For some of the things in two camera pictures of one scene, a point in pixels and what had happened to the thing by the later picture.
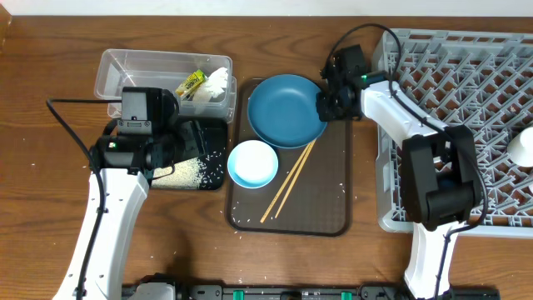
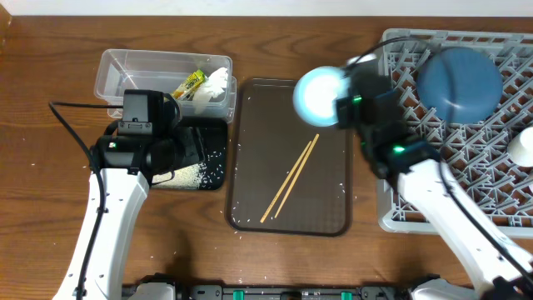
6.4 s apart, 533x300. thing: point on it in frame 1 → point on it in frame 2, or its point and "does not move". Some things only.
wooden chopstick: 286,182 does not move
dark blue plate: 282,112 → 460,85
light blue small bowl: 252,164 → 315,92
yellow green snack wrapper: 191,82 does not move
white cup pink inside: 520,147 does not move
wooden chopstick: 296,179 does not move
